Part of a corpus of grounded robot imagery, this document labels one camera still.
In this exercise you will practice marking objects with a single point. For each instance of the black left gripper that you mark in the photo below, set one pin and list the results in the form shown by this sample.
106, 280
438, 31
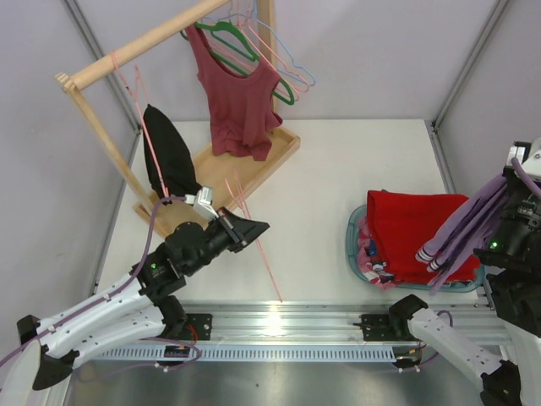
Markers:
232, 231

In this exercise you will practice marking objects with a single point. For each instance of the purple trousers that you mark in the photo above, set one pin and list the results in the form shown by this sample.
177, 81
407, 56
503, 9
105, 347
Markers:
468, 228

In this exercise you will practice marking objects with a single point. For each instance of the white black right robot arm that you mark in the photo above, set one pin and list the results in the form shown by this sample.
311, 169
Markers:
501, 226

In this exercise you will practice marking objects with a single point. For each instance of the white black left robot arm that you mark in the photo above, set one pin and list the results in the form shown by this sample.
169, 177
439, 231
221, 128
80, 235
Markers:
139, 305

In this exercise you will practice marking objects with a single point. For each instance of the green hanger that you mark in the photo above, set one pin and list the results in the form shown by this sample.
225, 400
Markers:
288, 95

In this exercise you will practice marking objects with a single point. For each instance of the wooden clothes rack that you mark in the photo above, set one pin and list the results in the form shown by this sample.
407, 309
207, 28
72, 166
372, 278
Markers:
211, 169

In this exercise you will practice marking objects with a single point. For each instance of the maroon tank top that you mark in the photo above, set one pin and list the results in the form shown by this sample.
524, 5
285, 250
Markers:
241, 112

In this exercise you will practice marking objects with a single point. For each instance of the teal plastic basin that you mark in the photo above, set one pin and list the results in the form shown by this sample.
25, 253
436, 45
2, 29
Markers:
456, 287

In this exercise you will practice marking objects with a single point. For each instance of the colourful clothes in basin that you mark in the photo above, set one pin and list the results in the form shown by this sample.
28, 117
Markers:
372, 258

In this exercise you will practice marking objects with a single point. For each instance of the red folded cloth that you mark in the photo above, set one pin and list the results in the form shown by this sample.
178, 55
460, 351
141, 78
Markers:
400, 224

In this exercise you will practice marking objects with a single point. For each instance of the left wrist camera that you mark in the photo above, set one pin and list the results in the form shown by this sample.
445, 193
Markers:
201, 203

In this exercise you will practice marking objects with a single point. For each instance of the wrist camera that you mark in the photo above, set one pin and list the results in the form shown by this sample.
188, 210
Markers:
201, 203
528, 155

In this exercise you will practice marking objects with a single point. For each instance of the aluminium rail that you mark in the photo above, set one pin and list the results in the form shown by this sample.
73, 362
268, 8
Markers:
329, 324

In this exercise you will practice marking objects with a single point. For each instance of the blue wire hanger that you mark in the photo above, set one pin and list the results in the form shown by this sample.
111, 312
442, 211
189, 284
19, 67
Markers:
291, 51

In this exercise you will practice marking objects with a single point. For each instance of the pink wire hanger with black garment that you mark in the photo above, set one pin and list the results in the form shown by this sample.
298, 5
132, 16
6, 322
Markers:
133, 91

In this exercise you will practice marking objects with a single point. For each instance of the white slotted cable duct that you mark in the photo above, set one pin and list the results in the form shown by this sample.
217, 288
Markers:
252, 353

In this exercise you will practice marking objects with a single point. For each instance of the empty pink wire hanger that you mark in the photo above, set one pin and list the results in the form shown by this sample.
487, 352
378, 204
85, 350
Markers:
247, 36

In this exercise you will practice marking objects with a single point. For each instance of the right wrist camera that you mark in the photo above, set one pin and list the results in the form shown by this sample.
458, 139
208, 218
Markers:
528, 155

